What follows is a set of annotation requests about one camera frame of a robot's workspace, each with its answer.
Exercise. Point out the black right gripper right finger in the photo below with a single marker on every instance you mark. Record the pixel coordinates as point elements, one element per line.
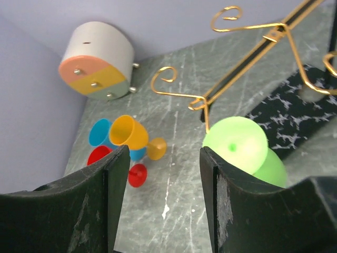
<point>246,214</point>

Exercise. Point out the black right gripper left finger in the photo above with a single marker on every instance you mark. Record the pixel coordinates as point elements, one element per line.
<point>77,213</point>

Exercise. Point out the red wine glass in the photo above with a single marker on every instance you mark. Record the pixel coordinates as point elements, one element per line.
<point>137,174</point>

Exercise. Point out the green wine glass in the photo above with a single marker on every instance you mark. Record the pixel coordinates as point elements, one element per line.
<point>243,143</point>

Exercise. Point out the blue wine glass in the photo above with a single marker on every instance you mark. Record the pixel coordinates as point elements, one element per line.
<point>98,135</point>

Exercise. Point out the orange wine glass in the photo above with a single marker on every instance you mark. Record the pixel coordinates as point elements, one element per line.
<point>125,130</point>

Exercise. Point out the gold wine glass rack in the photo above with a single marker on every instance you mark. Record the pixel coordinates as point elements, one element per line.
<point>201,65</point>

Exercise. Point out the round three-drawer cabinet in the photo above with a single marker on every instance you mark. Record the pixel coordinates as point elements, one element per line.
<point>98,62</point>

